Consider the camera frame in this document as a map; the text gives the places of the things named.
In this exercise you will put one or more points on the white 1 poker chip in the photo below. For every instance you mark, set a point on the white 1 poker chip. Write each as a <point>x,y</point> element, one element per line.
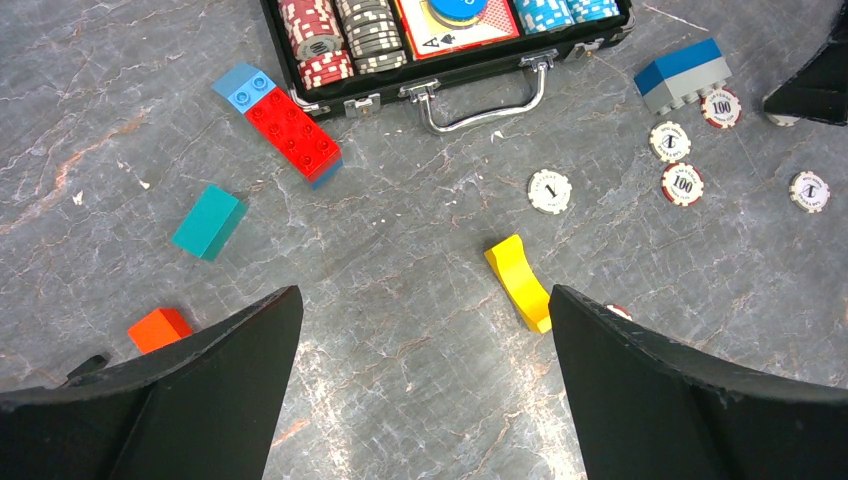
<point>549,191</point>

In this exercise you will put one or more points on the blue small blind button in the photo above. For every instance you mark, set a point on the blue small blind button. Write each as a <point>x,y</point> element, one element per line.
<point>458,10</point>

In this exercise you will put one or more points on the black poker chip case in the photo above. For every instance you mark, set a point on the black poker chip case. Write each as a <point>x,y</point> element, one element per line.
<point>352,57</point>

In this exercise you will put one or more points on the orange block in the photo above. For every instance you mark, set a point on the orange block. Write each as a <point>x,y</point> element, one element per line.
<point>161,327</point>

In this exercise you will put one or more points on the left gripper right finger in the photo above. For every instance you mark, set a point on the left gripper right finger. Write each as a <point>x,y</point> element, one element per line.
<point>648,407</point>

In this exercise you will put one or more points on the blue grey lego block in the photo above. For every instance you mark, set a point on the blue grey lego block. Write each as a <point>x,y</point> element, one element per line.
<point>682,77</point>

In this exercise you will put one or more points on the red blue lego block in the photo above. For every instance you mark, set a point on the red blue lego block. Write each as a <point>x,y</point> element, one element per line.
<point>305,145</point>

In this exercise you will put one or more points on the teal block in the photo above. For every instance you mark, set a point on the teal block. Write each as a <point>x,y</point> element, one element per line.
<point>210,223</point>

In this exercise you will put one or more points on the grey poker chip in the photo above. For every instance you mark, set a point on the grey poker chip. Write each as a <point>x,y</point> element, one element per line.
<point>809,192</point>
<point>782,120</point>

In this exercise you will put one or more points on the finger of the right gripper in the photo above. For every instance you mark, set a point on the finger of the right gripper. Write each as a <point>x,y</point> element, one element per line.
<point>817,92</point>

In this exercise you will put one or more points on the yellow arch block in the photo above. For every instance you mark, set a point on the yellow arch block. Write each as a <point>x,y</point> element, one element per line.
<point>531,299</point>

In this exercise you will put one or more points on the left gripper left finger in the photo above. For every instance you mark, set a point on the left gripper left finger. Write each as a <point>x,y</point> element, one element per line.
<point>204,407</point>

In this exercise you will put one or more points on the red 100 poker chip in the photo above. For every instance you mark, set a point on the red 100 poker chip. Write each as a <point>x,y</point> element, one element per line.
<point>682,184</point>

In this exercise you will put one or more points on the green microphone on stand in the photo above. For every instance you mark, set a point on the green microphone on stand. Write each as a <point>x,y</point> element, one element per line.
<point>92,364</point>

